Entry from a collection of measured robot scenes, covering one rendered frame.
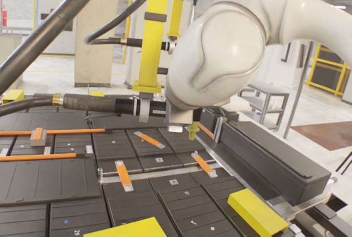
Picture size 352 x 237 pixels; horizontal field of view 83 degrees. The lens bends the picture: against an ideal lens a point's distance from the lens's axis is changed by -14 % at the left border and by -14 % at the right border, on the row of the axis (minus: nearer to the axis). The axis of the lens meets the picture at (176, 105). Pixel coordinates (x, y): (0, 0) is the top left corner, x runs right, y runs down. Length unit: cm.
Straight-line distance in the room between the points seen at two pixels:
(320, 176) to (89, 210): 66
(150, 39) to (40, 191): 49
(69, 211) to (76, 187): 8
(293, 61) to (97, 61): 370
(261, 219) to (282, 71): 287
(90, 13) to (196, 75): 470
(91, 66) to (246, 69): 484
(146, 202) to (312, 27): 54
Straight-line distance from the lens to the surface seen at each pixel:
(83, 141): 89
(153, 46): 62
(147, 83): 64
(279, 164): 78
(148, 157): 83
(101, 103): 67
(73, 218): 60
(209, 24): 24
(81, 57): 498
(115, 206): 62
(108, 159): 80
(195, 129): 72
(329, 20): 36
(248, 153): 87
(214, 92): 27
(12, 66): 35
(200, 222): 61
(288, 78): 335
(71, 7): 37
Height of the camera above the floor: 144
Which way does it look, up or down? 19 degrees down
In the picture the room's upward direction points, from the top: 9 degrees clockwise
